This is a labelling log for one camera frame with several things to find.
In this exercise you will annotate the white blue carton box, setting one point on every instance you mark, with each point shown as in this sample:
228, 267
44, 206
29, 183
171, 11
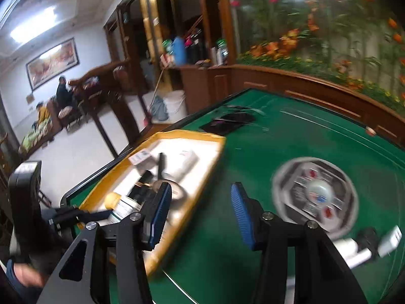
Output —
183, 162

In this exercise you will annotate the small white barcode box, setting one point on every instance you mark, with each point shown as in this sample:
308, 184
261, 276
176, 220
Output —
140, 157

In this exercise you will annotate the black device on table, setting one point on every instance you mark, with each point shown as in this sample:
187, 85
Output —
229, 122

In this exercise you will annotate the white tube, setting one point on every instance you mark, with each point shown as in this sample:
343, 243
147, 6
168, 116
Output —
350, 252

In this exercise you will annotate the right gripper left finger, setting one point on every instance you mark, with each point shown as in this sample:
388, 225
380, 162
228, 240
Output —
155, 212

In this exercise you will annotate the wooden cabinet with bottles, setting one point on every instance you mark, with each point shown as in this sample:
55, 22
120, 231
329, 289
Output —
206, 27

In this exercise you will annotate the black pen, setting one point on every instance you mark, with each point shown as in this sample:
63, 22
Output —
161, 165

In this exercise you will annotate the small red white tile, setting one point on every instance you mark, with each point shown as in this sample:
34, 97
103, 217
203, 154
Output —
370, 131

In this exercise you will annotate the person's left hand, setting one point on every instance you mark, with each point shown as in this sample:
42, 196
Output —
28, 276

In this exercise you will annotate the white plastic bucket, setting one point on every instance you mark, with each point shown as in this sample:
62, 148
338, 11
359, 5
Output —
175, 105

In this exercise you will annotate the framed landscape painting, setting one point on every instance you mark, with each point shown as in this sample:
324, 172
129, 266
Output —
51, 63

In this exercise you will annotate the black gold flat box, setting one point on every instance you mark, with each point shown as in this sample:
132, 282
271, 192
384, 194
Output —
140, 190

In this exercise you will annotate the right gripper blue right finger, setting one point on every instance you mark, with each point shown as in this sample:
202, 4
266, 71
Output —
248, 212

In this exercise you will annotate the black round lid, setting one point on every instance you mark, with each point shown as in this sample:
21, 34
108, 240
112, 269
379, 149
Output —
368, 239

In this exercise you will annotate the yellow rimmed white tray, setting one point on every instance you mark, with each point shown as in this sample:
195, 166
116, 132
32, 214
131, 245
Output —
186, 192

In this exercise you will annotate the round table centre control panel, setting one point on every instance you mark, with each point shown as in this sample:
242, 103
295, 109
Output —
308, 188

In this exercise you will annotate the flower mural glass panel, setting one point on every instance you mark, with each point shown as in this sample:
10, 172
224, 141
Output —
358, 44

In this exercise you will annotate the blue detergent bottle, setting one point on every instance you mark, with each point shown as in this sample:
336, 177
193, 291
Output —
179, 52

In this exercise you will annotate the seated person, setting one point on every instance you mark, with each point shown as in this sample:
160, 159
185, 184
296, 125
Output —
65, 97

